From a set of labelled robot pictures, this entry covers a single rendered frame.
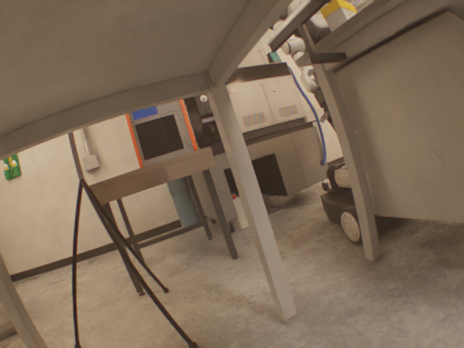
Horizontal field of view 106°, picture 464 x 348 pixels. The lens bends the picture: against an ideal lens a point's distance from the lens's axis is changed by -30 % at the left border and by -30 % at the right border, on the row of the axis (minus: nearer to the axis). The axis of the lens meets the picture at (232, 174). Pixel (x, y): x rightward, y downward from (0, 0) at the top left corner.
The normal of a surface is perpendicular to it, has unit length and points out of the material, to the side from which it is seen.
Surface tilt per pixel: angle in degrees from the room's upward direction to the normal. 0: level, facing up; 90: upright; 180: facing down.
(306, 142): 90
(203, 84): 90
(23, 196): 90
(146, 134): 90
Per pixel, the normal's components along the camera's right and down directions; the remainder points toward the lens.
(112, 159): 0.32, -0.06
